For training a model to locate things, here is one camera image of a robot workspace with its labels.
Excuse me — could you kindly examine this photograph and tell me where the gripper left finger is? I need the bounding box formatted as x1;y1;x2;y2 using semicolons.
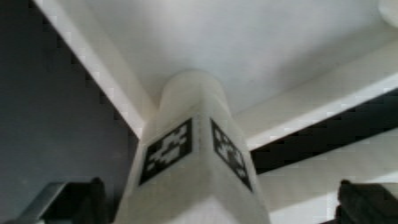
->
16;178;113;224

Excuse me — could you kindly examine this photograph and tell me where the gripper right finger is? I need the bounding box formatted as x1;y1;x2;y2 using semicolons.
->
334;180;398;224

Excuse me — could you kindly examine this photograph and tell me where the white table leg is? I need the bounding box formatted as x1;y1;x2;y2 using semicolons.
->
111;70;270;224

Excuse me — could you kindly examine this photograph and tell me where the white square table top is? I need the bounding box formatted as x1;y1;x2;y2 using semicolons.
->
33;0;398;146

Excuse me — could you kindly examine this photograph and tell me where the white L-shaped obstacle fence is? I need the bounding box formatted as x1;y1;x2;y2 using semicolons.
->
257;128;398;224

